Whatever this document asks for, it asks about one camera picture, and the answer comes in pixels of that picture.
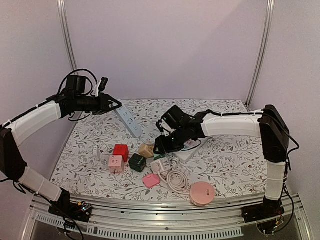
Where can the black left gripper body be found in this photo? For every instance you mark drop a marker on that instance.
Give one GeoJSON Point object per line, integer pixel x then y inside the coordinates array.
{"type": "Point", "coordinates": [101, 108]}

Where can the blue power strip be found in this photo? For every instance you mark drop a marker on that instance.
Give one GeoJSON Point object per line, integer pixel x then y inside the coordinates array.
{"type": "Point", "coordinates": [129, 122]}

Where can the red cube socket adapter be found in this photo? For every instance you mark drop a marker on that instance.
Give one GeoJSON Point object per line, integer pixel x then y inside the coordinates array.
{"type": "Point", "coordinates": [121, 150]}

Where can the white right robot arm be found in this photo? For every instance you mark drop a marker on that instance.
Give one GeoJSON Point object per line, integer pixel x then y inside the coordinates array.
{"type": "Point", "coordinates": [266, 124]}

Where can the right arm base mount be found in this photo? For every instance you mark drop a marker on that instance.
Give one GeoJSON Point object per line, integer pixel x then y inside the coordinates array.
{"type": "Point", "coordinates": [265, 210]}

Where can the aluminium front rail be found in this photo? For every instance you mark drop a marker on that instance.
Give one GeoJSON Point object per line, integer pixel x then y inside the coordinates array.
{"type": "Point", "coordinates": [118, 219]}

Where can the light pink cube socket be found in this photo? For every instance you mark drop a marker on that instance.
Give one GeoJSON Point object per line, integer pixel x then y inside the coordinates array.
{"type": "Point", "coordinates": [116, 164]}

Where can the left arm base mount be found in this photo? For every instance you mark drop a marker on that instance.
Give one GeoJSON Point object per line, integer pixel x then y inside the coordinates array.
{"type": "Point", "coordinates": [80, 211]}

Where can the yellow cube socket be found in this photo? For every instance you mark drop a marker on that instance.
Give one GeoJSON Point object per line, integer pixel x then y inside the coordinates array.
{"type": "Point", "coordinates": [146, 151]}

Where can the left aluminium corner post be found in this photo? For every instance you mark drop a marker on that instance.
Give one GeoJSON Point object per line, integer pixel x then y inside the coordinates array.
{"type": "Point", "coordinates": [63, 18]}

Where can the right aluminium corner post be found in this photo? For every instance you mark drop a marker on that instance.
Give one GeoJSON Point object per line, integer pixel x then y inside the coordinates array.
{"type": "Point", "coordinates": [270, 6]}

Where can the pink plug adapter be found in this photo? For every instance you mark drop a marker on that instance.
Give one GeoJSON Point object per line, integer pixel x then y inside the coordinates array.
{"type": "Point", "coordinates": [151, 180]}

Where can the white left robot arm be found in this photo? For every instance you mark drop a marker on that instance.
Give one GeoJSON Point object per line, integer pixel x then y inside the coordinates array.
{"type": "Point", "coordinates": [76, 93]}

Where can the green beige socket adapter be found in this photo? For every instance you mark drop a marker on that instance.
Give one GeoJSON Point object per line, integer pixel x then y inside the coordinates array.
{"type": "Point", "coordinates": [159, 156]}

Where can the floral table cloth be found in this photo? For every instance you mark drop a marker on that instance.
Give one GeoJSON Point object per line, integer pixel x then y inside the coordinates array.
{"type": "Point", "coordinates": [234, 165]}

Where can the pink round cable reel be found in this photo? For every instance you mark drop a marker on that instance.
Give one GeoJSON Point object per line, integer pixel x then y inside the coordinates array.
{"type": "Point", "coordinates": [201, 193]}

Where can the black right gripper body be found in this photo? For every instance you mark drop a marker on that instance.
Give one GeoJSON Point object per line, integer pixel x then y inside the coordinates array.
{"type": "Point", "coordinates": [163, 144]}

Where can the dark green cube socket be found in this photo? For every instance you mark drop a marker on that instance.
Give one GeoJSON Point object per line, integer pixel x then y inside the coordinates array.
{"type": "Point", "coordinates": [137, 163]}

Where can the aluminium corner post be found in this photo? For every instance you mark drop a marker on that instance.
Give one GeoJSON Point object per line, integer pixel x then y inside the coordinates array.
{"type": "Point", "coordinates": [63, 18]}
{"type": "Point", "coordinates": [270, 6]}

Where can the white colourful power strip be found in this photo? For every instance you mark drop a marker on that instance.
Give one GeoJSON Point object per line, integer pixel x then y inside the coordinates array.
{"type": "Point", "coordinates": [189, 150]}

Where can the white plug block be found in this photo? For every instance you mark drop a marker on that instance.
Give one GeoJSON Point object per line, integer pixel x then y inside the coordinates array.
{"type": "Point", "coordinates": [160, 166]}

